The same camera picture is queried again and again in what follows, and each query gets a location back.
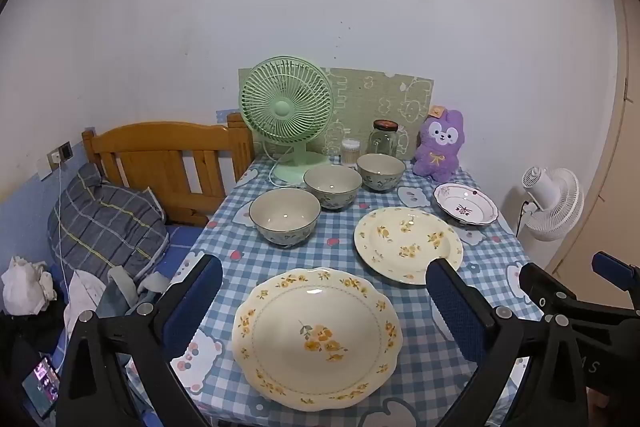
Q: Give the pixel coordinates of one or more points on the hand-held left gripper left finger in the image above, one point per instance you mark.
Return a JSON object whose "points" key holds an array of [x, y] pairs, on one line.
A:
{"points": [[192, 302]]}

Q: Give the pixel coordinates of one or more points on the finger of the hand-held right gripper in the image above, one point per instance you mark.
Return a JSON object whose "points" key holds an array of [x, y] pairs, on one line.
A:
{"points": [[612, 266], [542, 284]]}

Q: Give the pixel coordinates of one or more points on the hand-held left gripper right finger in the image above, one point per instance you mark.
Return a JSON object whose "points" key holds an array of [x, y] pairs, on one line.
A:
{"points": [[452, 302]]}

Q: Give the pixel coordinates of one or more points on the medium yellow floral plate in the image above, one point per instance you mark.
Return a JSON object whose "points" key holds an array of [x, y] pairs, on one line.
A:
{"points": [[400, 237]]}

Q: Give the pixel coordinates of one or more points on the white plate red pattern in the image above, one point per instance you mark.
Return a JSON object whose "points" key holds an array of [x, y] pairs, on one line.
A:
{"points": [[465, 202]]}

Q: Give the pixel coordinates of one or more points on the large yellow floral plate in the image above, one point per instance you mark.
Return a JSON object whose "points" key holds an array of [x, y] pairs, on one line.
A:
{"points": [[315, 307]]}

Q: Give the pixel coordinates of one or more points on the cream floral ceramic bowl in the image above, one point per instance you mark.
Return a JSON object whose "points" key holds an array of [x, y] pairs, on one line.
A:
{"points": [[332, 184], [380, 169], [285, 214]]}

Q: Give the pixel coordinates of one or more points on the blue bed sheet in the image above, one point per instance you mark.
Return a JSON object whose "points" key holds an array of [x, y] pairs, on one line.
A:
{"points": [[177, 247]]}

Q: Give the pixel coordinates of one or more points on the grey blue clothing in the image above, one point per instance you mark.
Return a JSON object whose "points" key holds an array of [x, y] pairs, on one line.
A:
{"points": [[125, 292]]}

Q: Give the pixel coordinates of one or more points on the white standing fan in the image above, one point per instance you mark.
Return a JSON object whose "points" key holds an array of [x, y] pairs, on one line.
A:
{"points": [[545, 194]]}

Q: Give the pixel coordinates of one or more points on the white shirt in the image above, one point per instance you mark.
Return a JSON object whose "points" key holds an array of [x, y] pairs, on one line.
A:
{"points": [[85, 294]]}

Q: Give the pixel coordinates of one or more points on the grey plaid pillow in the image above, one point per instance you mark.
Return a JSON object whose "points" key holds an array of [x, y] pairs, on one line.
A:
{"points": [[105, 222]]}

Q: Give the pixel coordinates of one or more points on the blue checkered tablecloth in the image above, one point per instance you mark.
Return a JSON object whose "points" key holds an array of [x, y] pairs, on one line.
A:
{"points": [[330, 257]]}

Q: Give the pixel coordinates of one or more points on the purple plush toy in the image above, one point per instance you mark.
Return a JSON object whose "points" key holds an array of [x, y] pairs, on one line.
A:
{"points": [[440, 157]]}

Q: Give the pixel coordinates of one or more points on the wooden bed headboard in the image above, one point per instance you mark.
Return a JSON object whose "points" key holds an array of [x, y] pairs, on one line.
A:
{"points": [[150, 142]]}

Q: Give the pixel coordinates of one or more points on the smartphone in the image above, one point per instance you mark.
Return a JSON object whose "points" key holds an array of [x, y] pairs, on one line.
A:
{"points": [[42, 382]]}

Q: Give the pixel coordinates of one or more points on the white crumpled cloth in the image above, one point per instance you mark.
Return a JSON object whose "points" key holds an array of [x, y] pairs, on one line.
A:
{"points": [[22, 287]]}

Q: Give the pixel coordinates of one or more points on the black clothing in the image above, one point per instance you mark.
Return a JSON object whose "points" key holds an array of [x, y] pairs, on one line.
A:
{"points": [[25, 337]]}

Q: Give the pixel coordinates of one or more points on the glass jar dark lid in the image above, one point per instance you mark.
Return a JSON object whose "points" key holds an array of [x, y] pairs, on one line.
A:
{"points": [[384, 142]]}

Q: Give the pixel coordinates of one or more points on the cotton swab container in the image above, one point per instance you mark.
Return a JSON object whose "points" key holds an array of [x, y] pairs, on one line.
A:
{"points": [[351, 152]]}

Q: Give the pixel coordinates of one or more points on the green desk fan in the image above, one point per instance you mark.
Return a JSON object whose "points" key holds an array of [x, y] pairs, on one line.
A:
{"points": [[280, 109]]}

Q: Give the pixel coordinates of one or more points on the blue wall sticker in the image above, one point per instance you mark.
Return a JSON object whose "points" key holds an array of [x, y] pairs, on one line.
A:
{"points": [[222, 114]]}

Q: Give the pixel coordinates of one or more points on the dark wall switch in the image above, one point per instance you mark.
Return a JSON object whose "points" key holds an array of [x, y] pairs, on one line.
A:
{"points": [[65, 151]]}

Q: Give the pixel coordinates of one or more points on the white wall socket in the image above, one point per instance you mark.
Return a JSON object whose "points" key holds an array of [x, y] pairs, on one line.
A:
{"points": [[53, 158]]}

